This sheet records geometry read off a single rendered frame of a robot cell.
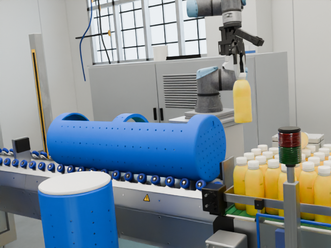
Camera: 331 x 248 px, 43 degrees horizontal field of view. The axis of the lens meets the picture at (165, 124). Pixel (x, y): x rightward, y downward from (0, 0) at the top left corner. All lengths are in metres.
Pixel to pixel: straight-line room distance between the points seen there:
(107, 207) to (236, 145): 0.89
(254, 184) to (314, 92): 3.05
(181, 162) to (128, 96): 2.67
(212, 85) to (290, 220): 1.07
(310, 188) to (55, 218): 0.90
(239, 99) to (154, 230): 0.72
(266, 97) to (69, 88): 4.49
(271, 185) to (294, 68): 3.11
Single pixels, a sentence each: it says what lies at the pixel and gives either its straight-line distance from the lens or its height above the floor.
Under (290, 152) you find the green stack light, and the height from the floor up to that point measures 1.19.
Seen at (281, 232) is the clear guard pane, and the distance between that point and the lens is 1.46.
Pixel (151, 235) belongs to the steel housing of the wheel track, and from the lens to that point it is 1.99.
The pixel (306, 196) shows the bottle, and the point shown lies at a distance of 1.52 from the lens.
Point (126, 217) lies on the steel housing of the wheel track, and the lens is 2.01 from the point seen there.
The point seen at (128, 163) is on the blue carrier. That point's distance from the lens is 1.88.
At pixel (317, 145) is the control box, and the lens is 1.87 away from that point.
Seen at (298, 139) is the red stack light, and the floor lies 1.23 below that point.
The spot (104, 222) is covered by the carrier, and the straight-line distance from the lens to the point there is 1.64.
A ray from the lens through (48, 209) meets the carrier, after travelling 1.63.
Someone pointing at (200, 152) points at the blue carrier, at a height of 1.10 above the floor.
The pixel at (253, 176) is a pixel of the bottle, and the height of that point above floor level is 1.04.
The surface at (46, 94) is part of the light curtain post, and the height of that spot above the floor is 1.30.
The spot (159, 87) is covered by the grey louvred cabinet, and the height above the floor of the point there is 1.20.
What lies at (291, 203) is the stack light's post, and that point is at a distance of 1.29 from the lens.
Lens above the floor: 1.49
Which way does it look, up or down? 9 degrees down
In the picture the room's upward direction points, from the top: 5 degrees counter-clockwise
